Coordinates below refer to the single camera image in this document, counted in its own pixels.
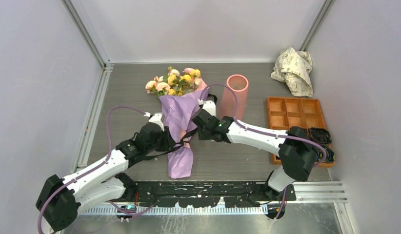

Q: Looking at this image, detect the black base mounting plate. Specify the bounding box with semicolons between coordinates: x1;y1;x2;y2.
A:
112;181;282;208

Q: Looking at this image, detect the pink cylindrical vase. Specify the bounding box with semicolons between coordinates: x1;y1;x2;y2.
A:
219;74;249;120

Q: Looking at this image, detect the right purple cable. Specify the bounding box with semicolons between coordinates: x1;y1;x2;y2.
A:
198;84;327;220

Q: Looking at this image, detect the crumpled printed paper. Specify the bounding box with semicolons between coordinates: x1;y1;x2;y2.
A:
270;47;314;98

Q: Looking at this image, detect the purple flower bouquet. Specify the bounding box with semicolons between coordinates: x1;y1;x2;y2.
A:
145;66;209;179

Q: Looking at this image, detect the purple cable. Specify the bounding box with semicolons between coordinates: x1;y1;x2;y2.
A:
198;84;327;220
37;106;156;234

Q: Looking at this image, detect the black ribbon gold lettering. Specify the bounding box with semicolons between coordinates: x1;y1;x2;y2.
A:
132;91;218;163

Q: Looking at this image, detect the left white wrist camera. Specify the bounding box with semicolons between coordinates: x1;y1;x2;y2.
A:
143;112;164;131

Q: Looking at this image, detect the rolled black ribbon back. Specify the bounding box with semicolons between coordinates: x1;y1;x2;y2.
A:
308;127;332;146

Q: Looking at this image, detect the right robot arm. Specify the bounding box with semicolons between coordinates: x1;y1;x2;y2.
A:
191;109;318;200

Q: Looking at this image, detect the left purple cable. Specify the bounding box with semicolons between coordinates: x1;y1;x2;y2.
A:
37;106;156;234

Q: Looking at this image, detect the rolled black ribbon front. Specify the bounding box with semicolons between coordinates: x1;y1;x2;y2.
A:
319;146;335;163

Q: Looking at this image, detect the orange compartment tray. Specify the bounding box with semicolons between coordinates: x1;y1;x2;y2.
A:
265;97;335;168

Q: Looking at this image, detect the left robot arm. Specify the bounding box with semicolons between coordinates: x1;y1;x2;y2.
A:
36;121;177;234

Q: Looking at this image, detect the rolled black ribbon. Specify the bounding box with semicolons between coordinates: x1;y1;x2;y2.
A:
319;146;335;163
308;127;332;146

